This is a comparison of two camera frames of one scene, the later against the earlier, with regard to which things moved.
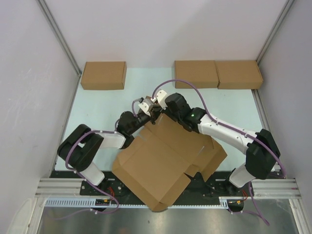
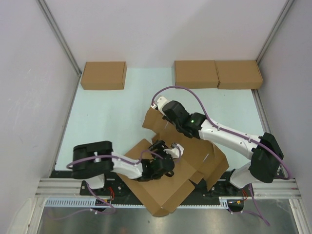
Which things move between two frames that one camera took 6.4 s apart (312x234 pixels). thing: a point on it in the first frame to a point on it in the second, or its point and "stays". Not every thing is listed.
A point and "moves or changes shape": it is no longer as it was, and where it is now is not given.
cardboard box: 202,74 stays
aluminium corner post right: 282,18 stays
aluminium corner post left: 48,15 stays
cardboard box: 154,165 moves or changes shape
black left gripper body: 140,121 to 158,152
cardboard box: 101,75 stays
